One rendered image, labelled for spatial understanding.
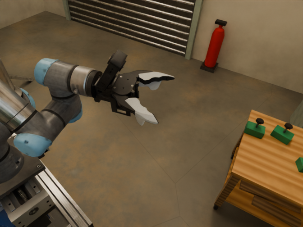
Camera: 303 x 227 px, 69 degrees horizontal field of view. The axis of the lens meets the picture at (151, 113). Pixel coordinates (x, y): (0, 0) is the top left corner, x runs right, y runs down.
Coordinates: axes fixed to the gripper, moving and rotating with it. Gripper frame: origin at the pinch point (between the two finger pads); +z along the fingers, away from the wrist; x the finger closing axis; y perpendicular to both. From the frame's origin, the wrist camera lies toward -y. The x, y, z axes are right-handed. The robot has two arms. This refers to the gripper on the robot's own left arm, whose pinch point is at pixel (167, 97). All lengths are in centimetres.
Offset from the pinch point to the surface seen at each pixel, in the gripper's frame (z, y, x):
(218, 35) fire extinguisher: 14, 105, -198
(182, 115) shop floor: 0, 139, -101
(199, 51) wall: -3, 141, -213
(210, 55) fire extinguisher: 12, 130, -194
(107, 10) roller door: -142, 124, -237
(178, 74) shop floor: -19, 148, -167
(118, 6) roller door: -123, 115, -235
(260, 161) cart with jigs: 52, 76, -36
